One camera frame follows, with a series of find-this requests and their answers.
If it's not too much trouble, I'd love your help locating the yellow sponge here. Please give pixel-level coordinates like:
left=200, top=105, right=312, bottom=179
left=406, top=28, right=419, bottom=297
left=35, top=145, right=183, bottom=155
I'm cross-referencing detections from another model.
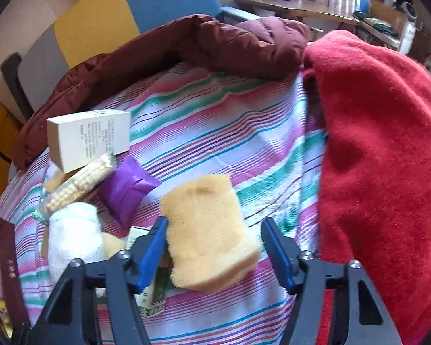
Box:
left=160, top=175, right=261, bottom=293
left=101, top=232, right=126, bottom=259

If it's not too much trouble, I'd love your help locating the green white sachet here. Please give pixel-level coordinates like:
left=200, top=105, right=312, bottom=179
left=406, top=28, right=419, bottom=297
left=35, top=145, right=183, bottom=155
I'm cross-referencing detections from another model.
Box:
left=125, top=225, right=175, bottom=319

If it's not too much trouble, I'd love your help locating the white rolled towel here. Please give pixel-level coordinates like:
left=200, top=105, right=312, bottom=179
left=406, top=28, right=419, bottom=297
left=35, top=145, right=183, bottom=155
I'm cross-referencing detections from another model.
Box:
left=47, top=202, right=106, bottom=284

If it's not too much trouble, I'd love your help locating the purple tissue packet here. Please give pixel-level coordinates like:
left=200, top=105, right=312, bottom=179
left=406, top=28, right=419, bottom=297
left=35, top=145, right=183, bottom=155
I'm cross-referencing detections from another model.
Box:
left=99, top=156, right=161, bottom=230

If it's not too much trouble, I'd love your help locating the packaged corn cob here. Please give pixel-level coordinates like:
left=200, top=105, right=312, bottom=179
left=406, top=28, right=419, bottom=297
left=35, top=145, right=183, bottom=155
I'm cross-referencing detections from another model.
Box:
left=34, top=154, right=117, bottom=223

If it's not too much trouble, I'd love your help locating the dark red box lid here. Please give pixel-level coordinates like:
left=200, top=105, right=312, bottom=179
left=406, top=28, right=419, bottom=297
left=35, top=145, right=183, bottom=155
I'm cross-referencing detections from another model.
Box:
left=0, top=218, right=31, bottom=328

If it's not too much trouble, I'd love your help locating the red fleece blanket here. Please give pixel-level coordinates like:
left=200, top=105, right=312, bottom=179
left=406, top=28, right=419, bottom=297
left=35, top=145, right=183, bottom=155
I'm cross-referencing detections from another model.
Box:
left=303, top=30, right=431, bottom=344

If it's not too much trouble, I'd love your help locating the white cardboard box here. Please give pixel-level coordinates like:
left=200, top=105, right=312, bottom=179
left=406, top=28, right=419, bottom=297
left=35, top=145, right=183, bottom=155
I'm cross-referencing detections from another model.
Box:
left=47, top=109, right=131, bottom=174

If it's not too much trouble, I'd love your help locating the striped bed sheet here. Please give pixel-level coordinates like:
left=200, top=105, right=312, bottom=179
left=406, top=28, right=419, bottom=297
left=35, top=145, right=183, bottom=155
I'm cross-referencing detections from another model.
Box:
left=0, top=63, right=325, bottom=344

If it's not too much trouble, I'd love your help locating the maroon puffer jacket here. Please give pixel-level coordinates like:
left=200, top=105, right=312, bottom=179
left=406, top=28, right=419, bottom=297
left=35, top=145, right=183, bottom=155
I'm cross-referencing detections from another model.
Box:
left=13, top=14, right=311, bottom=170

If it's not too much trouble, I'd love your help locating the grey yellow blue headboard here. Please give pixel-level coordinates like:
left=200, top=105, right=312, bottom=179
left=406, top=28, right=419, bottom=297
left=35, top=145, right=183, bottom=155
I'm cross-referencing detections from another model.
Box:
left=1, top=0, right=257, bottom=120

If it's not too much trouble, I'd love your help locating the wooden desk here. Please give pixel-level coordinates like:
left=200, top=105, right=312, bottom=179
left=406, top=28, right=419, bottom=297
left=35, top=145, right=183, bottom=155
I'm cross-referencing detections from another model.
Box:
left=234, top=0, right=359, bottom=25

